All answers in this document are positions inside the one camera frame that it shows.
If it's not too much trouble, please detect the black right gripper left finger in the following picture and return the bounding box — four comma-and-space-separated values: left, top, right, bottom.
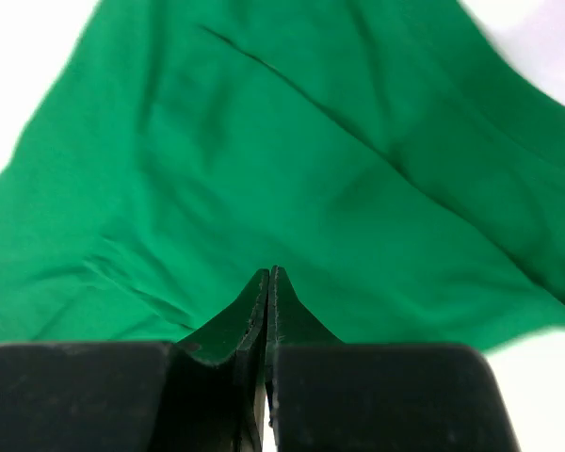
0, 269, 269, 451

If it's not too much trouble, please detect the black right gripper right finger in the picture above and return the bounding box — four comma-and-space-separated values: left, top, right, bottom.
266, 266, 519, 452

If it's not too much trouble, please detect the green t shirt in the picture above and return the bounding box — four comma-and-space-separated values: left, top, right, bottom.
0, 1, 565, 348

